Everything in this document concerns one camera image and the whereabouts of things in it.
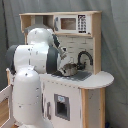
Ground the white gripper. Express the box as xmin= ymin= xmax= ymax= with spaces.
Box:
xmin=58 ymin=47 xmax=68 ymax=60

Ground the small metal pot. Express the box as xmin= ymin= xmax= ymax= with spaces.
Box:
xmin=61 ymin=63 xmax=78 ymax=77

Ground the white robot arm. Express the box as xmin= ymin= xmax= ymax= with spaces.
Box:
xmin=6 ymin=28 xmax=61 ymax=128

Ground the wooden toy kitchen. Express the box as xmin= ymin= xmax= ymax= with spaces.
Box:
xmin=7 ymin=11 xmax=114 ymax=128

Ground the black toy faucet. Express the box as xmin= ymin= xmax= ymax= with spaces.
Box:
xmin=77 ymin=51 xmax=93 ymax=70

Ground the toy microwave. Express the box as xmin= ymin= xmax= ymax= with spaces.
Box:
xmin=54 ymin=14 xmax=92 ymax=34

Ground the grey toy sink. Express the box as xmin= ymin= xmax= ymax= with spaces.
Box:
xmin=52 ymin=70 xmax=92 ymax=81

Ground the grey range hood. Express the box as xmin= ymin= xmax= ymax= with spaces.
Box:
xmin=24 ymin=15 xmax=53 ymax=33

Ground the white oven door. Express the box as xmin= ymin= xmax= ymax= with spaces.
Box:
xmin=0 ymin=86 xmax=13 ymax=128

